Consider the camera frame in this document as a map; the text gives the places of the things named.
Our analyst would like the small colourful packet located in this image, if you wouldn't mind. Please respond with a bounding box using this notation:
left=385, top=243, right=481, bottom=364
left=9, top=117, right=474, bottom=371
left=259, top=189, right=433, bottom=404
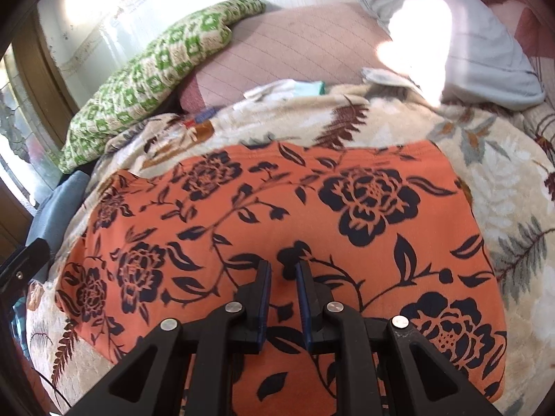
left=184, top=107, right=217, bottom=131

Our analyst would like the orange black floral shirt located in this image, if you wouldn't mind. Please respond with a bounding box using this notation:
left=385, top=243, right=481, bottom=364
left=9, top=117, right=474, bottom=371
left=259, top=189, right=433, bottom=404
left=54, top=139, right=508, bottom=416

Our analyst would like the cream leaf print blanket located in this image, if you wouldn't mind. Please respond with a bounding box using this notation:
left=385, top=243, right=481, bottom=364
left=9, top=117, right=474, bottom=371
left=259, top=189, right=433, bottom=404
left=26, top=80, right=555, bottom=416

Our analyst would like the green checkered pillow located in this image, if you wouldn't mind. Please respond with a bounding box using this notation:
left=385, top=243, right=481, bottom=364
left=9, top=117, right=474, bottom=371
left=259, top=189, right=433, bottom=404
left=58, top=0, right=266, bottom=174

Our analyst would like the blue folded cloth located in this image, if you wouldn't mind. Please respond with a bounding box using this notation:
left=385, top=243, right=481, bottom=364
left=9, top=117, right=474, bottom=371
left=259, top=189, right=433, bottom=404
left=26, top=169, right=89, bottom=278

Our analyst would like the white patterned cloth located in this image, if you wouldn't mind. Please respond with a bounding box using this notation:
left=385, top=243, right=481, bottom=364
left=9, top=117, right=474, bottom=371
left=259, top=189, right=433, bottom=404
left=362, top=67, right=419, bottom=93

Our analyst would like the striped beige cushion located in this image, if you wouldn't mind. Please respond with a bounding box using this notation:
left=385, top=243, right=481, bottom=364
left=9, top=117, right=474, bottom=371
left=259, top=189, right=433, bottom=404
left=520, top=95, right=555, bottom=157

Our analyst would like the wooden door with glass panel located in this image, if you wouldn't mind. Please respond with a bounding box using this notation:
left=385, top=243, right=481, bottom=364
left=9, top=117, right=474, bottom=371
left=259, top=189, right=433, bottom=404
left=0, top=9, right=76, bottom=269

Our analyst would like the grey pillow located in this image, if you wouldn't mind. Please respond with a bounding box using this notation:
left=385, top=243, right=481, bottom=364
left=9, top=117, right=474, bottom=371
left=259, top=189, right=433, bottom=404
left=334, top=0, right=547, bottom=111

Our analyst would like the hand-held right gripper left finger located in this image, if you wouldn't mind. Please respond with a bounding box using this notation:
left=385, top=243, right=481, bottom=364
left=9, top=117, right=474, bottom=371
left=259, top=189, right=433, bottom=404
left=71, top=259, right=273, bottom=416

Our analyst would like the blue striped garment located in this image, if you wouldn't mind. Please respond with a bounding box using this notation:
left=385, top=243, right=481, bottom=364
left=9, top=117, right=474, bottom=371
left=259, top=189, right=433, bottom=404
left=12, top=297, right=31, bottom=358

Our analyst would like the small white cloth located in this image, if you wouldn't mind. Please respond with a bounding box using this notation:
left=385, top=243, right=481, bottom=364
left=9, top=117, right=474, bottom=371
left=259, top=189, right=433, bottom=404
left=243, top=79, right=304, bottom=101

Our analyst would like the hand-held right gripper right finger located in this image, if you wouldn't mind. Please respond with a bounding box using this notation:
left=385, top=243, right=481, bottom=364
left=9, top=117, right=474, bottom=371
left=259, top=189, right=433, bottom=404
left=296, top=260, right=504, bottom=416

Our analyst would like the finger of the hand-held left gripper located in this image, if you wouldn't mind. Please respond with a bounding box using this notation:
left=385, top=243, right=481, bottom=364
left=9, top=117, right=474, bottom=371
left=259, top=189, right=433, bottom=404
left=0, top=238, right=49, bottom=289

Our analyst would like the pink quilted bed sheet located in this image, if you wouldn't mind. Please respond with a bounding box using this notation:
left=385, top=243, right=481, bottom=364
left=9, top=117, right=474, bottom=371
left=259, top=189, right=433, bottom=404
left=178, top=2, right=395, bottom=113

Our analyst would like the small teal cloth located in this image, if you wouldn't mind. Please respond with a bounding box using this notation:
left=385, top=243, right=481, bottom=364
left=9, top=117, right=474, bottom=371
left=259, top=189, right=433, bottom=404
left=295, top=80, right=326, bottom=96

